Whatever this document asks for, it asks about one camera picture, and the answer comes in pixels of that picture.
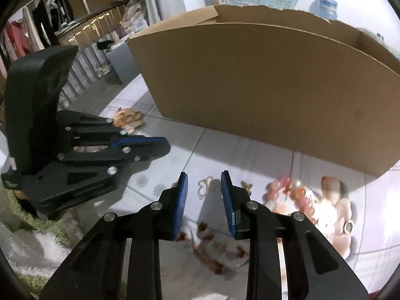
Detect black white hanging jacket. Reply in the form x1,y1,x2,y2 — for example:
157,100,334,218
47,0,76,29

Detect pile of folded clothes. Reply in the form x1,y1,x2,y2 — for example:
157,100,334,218
120,0,149,35

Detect grey box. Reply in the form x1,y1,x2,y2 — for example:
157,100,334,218
106,42,141,85

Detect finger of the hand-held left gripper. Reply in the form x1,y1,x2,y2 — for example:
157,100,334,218
40,142,171,201
58,111,166,149

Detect brown cardboard box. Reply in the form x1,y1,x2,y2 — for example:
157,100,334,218
126,4,400,179

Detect pink bead bracelet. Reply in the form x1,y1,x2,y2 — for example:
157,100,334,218
262,176,318,218

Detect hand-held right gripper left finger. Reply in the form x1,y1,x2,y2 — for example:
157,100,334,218
39,172,189,300

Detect red hanging garment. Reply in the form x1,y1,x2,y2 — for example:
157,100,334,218
3,22,32,60

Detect green fluffy rug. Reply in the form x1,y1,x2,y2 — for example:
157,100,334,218
0,187,91,288

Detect metal railing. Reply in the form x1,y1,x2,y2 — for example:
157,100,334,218
56,0,132,107

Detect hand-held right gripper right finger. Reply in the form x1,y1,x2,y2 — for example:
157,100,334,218
220,170,369,300

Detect white slippers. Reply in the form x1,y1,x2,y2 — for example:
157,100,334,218
94,64,113,79

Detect blue water jug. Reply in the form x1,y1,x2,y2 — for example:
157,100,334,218
309,0,339,22

